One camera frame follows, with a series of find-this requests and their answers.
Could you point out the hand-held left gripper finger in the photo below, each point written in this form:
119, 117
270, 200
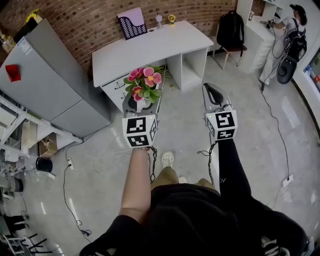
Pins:
128, 105
150, 108

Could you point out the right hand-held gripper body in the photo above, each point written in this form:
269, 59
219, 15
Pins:
221, 122

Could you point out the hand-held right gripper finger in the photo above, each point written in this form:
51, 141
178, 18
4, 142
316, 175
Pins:
207, 96
223, 96

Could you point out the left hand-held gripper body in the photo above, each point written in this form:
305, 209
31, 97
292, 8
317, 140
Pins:
136, 127

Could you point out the pink flowers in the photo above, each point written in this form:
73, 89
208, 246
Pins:
147, 82

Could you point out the person's right forearm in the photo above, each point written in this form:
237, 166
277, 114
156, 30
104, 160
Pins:
231, 170

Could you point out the person's left forearm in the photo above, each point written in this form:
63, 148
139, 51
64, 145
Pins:
136, 180

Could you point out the person's white shoe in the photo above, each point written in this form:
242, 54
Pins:
183, 179
167, 159

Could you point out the person's khaki trousers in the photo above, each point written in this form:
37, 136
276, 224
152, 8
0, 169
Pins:
166, 178

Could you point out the white table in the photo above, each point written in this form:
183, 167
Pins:
155, 47

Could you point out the white cabinet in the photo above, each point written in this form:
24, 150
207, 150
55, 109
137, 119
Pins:
257, 42

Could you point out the black backpack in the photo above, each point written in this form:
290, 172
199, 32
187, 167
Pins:
230, 30

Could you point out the black round stool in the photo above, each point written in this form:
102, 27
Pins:
286, 70

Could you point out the white power strip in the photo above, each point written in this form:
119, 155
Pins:
70, 164

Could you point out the grey refrigerator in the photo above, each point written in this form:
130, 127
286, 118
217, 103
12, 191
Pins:
47, 82

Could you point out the small yellow desk fan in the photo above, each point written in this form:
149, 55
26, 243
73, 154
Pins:
171, 20

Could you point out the small purple desk fan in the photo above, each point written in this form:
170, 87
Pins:
159, 22

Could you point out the white power adapter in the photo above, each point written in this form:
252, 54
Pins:
287, 181

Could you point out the cardboard box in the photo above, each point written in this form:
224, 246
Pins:
47, 146

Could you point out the black bucket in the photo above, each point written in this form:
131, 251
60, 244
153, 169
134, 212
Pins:
44, 165

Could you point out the person's black shirt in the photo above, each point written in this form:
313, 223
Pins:
200, 220

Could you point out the white metal shelf rack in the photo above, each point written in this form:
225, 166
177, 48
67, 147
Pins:
22, 120

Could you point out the red fridge magnet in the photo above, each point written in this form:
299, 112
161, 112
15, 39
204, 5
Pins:
13, 73

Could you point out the yellow sunflower decoration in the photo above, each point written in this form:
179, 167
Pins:
32, 16

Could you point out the glass jar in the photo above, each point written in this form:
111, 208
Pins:
8, 44

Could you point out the metal frame chair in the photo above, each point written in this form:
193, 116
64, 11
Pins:
232, 51

